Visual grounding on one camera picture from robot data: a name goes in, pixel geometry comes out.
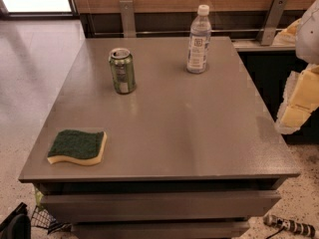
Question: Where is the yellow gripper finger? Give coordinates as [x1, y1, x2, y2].
[275, 64, 319, 134]
[273, 19, 301, 45]

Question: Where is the clear plastic water bottle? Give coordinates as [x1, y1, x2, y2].
[186, 5, 211, 74]

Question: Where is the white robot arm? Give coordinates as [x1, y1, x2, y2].
[274, 0, 319, 134]

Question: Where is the power strip on floor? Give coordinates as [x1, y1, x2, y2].
[263, 214, 319, 239]

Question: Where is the green soda can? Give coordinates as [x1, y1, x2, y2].
[109, 48, 137, 95]

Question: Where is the grey cabinet with drawers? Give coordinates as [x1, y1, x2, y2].
[20, 37, 299, 239]

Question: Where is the green and yellow sponge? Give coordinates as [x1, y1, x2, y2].
[47, 129, 108, 166]

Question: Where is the black object bottom left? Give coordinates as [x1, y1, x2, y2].
[0, 202, 31, 239]

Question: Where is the right metal wall bracket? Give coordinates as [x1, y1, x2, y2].
[256, 0, 288, 46]

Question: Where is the metal wall bracket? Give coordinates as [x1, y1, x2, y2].
[120, 0, 137, 38]
[256, 0, 288, 46]

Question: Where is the metal wall rail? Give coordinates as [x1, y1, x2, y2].
[93, 28, 286, 37]

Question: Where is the left metal wall bracket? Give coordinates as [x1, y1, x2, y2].
[120, 0, 137, 38]

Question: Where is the black wire basket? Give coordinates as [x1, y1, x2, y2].
[31, 206, 72, 234]

